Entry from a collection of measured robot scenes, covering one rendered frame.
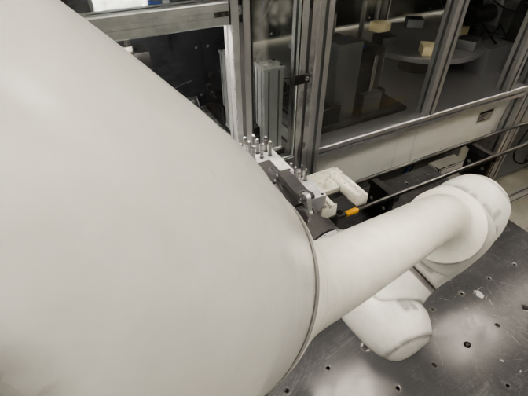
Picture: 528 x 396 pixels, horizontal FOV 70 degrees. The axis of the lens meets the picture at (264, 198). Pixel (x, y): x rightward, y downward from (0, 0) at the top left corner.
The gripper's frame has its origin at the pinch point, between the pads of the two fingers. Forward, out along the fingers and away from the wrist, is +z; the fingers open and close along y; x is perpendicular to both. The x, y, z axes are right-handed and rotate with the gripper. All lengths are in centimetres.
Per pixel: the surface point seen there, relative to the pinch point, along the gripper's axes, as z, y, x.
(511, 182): 41, -104, -206
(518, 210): 22, -103, -185
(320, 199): 0.9, -11.8, -15.0
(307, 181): 7.4, -10.8, -15.2
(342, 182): 7.7, -15.6, -27.2
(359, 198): 0.3, -15.7, -27.4
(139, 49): 42.3, 15.9, 14.0
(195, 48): 65, 6, -7
